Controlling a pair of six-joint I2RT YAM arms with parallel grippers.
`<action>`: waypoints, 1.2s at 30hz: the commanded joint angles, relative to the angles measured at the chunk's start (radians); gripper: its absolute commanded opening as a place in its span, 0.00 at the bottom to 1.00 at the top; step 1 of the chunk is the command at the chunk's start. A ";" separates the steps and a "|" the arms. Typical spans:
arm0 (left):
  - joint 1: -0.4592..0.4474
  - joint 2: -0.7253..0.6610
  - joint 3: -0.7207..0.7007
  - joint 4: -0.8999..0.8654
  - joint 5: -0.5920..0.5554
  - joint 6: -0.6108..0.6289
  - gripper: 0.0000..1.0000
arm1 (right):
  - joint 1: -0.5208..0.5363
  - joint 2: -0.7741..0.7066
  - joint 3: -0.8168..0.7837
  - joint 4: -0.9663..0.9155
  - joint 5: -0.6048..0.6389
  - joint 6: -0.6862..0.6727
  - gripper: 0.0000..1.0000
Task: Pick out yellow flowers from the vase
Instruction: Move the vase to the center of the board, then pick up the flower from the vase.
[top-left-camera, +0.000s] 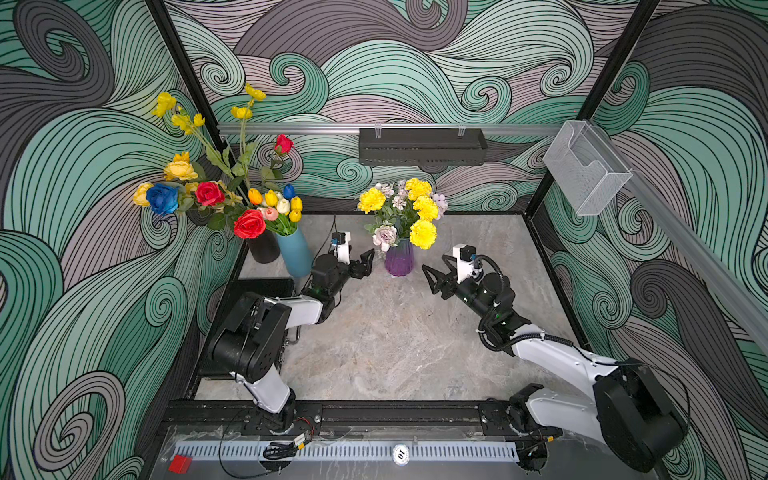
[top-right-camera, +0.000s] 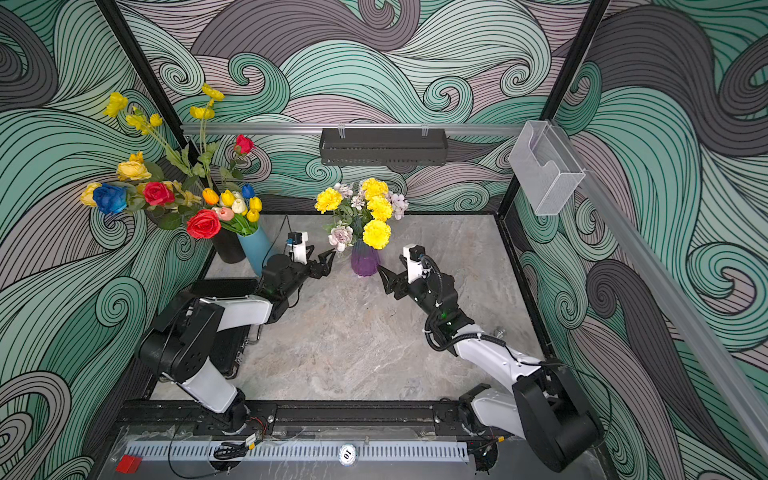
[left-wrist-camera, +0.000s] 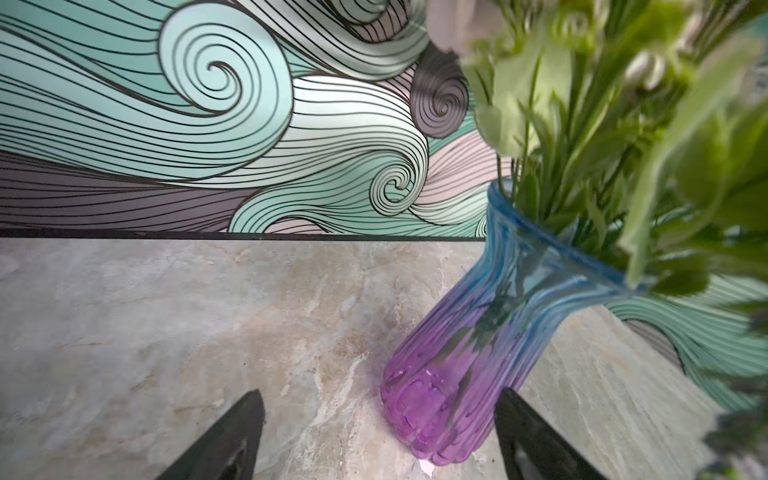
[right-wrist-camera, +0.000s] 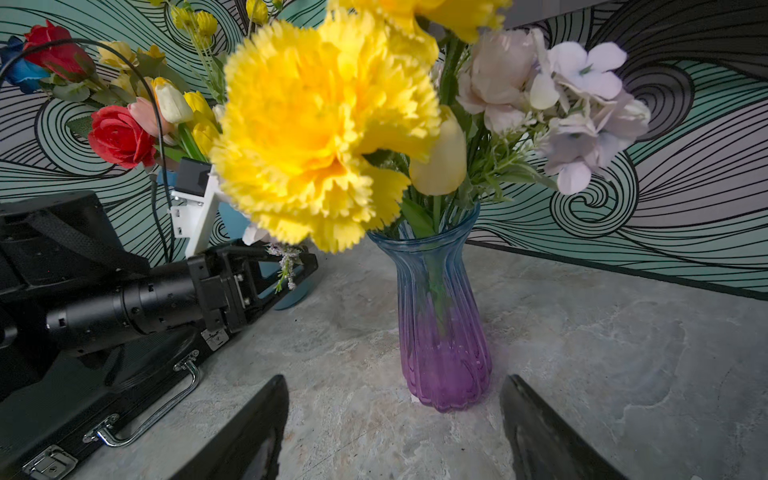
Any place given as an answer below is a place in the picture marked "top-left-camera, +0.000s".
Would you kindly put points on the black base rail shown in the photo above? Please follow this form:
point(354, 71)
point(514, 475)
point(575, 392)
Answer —
point(384, 417)

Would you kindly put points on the white slotted cable duct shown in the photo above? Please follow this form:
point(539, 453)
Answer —
point(441, 451)

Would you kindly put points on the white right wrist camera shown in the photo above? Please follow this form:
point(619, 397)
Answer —
point(467, 264)

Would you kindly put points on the yellow carnation flower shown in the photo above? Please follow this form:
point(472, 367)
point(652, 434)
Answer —
point(426, 208)
point(371, 200)
point(423, 234)
point(417, 188)

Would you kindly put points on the purple glass vase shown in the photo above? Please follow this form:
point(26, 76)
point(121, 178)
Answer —
point(399, 259)

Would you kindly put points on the black vase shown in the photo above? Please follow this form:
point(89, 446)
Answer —
point(265, 248)

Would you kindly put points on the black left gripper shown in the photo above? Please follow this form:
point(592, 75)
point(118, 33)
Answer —
point(360, 267)

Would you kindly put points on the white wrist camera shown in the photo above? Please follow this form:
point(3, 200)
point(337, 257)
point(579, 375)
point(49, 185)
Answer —
point(467, 264)
point(341, 246)

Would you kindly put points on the mixed rose bouquet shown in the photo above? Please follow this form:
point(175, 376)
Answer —
point(186, 187)

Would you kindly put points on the black wall tray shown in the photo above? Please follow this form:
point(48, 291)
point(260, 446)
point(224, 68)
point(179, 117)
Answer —
point(431, 149)

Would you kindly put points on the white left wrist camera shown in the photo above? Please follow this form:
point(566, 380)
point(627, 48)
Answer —
point(341, 246)

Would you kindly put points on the black corner frame post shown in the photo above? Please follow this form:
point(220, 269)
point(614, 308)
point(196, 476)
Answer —
point(618, 57)

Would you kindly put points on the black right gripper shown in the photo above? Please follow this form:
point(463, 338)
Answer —
point(451, 281)

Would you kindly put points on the black left corner post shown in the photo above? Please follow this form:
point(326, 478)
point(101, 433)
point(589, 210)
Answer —
point(174, 44)

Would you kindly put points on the teal ceramic vase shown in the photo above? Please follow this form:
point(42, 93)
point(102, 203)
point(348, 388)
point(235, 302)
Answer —
point(296, 253)

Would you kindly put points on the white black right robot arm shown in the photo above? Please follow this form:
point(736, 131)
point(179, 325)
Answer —
point(620, 403)

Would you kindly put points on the clear plastic wall bin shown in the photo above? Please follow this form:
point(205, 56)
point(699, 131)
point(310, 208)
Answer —
point(587, 166)

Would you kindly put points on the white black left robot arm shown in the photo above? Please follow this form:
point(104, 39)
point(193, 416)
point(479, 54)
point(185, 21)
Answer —
point(248, 342)

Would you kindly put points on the red small block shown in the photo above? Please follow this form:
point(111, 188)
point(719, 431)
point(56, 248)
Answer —
point(180, 464)

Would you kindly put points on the colourful tulip bunch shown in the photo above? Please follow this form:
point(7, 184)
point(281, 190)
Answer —
point(282, 210)

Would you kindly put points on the pink lilac flower bunch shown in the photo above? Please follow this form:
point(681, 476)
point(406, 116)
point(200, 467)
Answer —
point(394, 220)

